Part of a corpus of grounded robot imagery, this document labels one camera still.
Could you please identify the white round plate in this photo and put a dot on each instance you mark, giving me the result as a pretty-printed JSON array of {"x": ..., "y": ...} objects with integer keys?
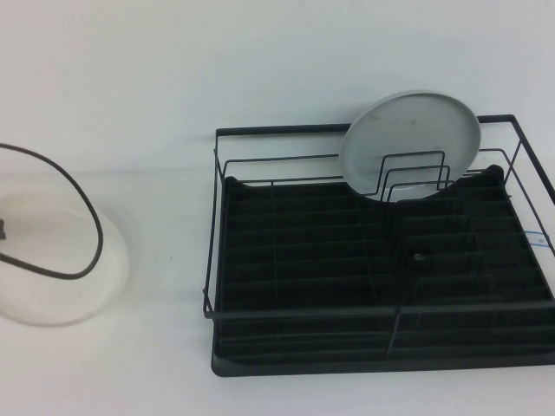
[{"x": 108, "y": 299}]

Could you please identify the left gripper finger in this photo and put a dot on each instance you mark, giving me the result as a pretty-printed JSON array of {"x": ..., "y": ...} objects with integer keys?
[{"x": 2, "y": 229}]

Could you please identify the grey round plate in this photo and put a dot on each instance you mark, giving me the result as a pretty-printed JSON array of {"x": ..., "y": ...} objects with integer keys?
[{"x": 403, "y": 125}]

